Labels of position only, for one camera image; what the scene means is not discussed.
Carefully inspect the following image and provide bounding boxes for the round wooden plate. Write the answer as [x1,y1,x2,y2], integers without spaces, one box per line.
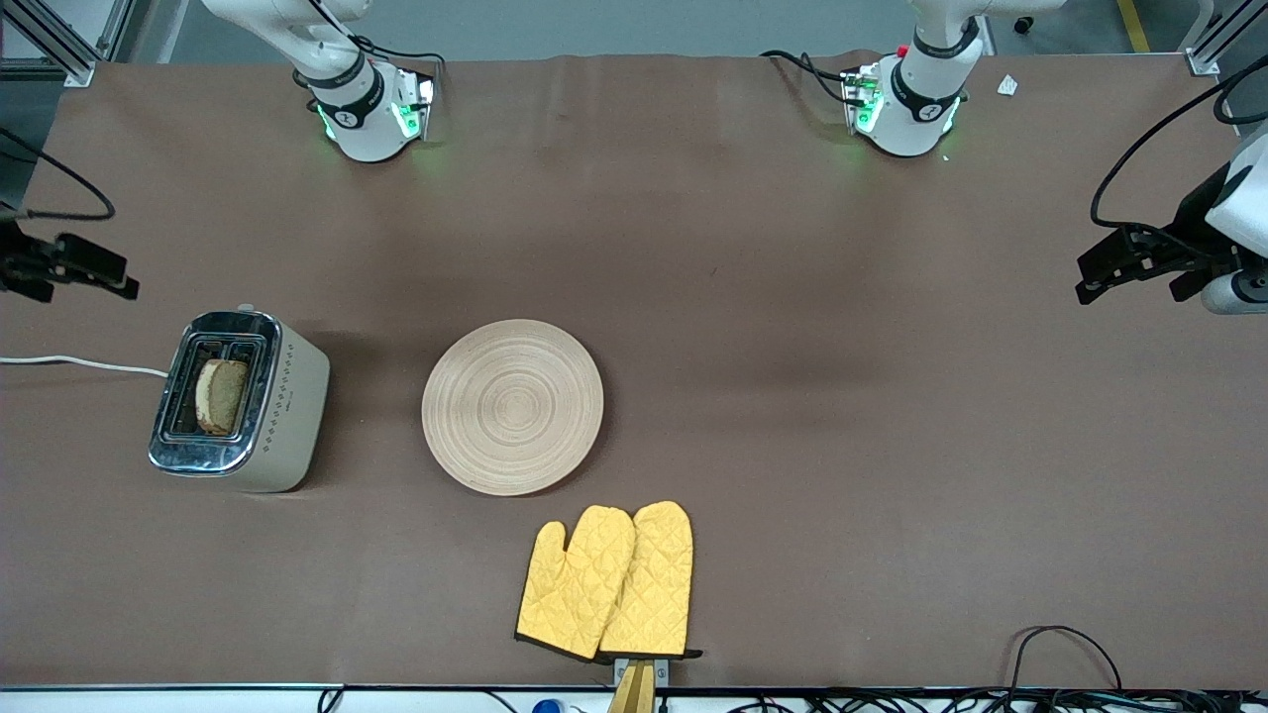
[422,319,604,497]

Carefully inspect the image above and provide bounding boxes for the looped black cable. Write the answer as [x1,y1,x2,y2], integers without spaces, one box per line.
[1008,625,1123,694]

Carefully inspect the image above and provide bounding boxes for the chrome and beige toaster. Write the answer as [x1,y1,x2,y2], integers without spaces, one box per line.
[149,310,331,493]

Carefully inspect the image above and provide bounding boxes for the yellow quilted oven mitt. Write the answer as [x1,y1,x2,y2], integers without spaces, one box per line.
[515,505,636,662]
[598,500,703,660]

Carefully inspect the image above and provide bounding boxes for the white toaster power cord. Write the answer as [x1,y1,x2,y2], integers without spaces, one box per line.
[0,355,169,379]

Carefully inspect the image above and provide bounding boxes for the tangled black cable bundle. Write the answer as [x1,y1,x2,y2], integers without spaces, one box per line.
[733,688,1268,713]

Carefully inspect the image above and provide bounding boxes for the brown bread toast slice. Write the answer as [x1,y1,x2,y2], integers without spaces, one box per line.
[194,358,251,437]

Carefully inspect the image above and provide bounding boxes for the yellow wooden post with bracket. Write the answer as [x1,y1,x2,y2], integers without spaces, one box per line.
[606,656,670,713]

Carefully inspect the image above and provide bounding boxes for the left arm base black cable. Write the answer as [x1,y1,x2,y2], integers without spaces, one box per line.
[761,50,855,105]

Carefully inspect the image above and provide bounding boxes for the table cover sheet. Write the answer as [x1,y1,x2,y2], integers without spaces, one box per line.
[0,50,1268,691]

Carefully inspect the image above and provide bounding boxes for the aluminium frame profile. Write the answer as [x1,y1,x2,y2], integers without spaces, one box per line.
[1186,0,1268,77]
[0,0,135,88]

